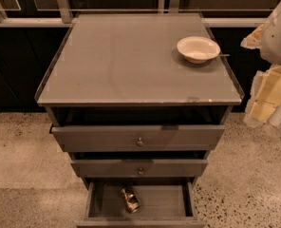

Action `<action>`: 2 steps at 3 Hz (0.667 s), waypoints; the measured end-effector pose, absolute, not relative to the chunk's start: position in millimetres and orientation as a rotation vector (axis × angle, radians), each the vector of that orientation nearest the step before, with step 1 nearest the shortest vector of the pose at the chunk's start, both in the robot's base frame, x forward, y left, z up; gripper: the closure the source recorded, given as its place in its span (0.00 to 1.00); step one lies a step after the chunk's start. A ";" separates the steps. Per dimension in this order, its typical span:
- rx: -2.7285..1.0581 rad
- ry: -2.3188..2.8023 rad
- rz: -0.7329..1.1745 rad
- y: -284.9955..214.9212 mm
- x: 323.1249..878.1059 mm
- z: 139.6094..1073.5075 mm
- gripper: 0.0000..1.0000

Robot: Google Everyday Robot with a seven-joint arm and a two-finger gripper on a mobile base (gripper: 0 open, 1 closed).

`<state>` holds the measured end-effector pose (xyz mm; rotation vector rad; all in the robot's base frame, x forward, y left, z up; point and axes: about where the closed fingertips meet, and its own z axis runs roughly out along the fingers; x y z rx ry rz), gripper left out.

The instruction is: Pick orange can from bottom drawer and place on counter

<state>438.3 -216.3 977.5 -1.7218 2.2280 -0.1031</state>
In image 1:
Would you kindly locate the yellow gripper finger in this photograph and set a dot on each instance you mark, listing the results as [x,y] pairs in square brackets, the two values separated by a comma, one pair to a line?
[257,113]
[253,40]

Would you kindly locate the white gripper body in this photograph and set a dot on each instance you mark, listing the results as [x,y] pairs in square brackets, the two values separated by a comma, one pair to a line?
[278,37]

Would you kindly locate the orange soda can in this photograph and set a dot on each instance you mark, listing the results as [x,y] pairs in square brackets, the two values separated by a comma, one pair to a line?
[130,200]

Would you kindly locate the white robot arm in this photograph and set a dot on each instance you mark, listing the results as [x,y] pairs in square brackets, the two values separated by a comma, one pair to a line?
[271,52]

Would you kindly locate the grey bottom drawer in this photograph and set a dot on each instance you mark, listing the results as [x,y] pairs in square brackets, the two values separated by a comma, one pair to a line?
[162,205]

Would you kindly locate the grey drawer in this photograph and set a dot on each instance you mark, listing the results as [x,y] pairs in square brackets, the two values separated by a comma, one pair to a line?
[128,138]
[139,168]
[162,205]

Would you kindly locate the grey middle drawer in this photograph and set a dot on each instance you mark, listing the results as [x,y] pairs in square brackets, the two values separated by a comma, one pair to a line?
[139,168]

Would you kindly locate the grey top drawer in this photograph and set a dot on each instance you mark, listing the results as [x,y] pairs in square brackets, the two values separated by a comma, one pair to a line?
[128,138]

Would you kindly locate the white paper bowl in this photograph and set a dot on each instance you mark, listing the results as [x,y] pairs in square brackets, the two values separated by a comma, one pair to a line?
[198,50]

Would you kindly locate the metal railing frame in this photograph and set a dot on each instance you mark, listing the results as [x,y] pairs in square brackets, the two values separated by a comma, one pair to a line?
[61,13]

